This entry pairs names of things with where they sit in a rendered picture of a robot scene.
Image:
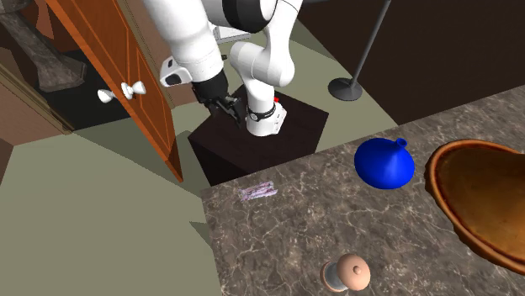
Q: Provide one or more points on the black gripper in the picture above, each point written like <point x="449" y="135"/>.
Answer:
<point x="211" y="87"/>

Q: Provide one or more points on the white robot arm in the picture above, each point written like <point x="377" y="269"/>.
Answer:
<point x="193" y="41"/>

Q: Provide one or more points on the dark robot stand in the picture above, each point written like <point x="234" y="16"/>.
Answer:
<point x="262" y="151"/>

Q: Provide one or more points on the purple snack wrapper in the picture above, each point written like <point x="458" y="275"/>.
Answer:
<point x="257" y="191"/>

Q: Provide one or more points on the orange wooden door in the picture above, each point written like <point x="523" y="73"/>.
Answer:
<point x="123" y="69"/>

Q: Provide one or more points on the grey floor lamp stand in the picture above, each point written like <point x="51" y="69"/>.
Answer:
<point x="357" y="69"/>

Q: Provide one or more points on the blue squat vase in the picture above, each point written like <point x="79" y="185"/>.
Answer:
<point x="383" y="164"/>

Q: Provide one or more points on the brown wooden bowl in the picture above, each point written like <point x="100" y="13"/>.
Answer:
<point x="484" y="192"/>

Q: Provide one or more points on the grey stone pedestal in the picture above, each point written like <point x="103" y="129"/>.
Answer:
<point x="41" y="49"/>

